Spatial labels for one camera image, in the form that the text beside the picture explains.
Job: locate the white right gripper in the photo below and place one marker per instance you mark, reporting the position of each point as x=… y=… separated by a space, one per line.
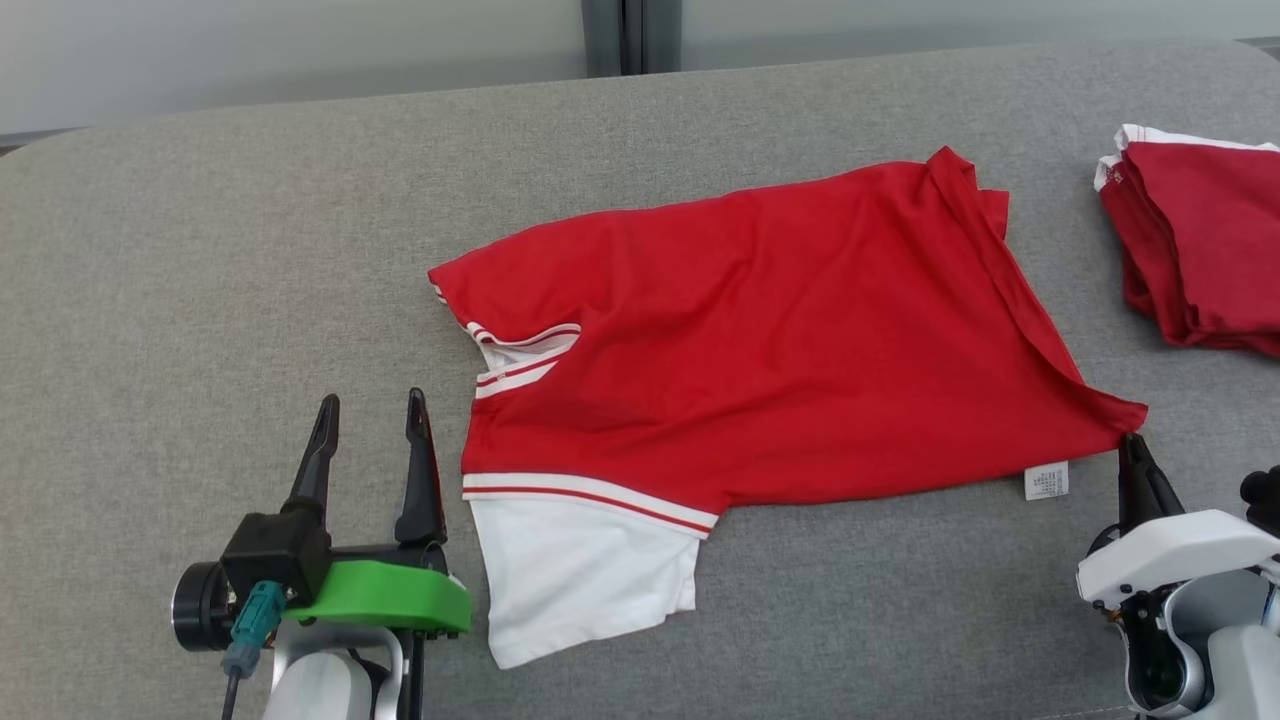
x=1180 y=550

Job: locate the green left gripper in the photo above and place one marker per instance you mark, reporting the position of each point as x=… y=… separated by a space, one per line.
x=390 y=595

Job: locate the plain red garment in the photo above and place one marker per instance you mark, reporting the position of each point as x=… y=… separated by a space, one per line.
x=1210 y=250

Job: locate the red white striped jersey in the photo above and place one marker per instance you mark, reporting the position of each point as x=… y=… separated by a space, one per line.
x=780 y=330

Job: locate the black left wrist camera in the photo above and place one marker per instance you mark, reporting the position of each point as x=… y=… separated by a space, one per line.
x=270 y=555

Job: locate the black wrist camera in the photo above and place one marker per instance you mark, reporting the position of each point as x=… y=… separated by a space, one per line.
x=270 y=555
x=1265 y=495

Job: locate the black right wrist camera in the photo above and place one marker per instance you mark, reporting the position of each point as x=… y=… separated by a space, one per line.
x=1265 y=495

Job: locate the grey double metal post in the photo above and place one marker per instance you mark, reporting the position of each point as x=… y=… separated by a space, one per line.
x=603 y=35

